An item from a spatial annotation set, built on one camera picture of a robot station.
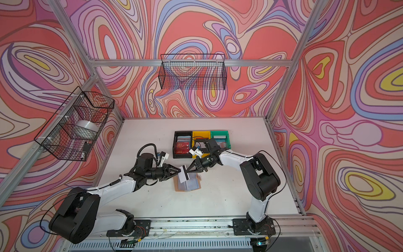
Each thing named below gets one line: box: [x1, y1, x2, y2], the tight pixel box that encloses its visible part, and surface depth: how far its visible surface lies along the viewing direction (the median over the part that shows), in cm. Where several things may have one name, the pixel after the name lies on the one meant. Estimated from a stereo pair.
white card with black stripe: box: [177, 164, 190, 184], surface depth 82 cm
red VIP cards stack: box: [175, 135, 192, 155], surface depth 103 cm
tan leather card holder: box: [173, 172, 202, 192], surface depth 88 cm
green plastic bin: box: [210, 130, 231, 150], surface depth 103 cm
